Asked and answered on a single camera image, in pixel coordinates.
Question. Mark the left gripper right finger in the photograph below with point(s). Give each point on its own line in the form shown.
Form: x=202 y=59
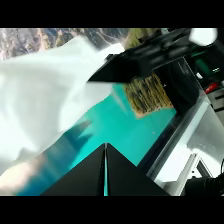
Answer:
x=130 y=180

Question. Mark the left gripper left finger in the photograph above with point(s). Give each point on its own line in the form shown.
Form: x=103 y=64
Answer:
x=83 y=180

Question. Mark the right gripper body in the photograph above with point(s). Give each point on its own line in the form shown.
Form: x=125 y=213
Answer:
x=160 y=50

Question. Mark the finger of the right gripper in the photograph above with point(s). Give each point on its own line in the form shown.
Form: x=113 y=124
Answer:
x=116 y=71

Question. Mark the white shirt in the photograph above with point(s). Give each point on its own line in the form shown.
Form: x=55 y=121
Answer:
x=43 y=100

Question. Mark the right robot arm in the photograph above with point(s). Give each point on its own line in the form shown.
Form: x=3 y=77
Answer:
x=203 y=36

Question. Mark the black garment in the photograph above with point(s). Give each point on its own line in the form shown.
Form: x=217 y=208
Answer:
x=181 y=86

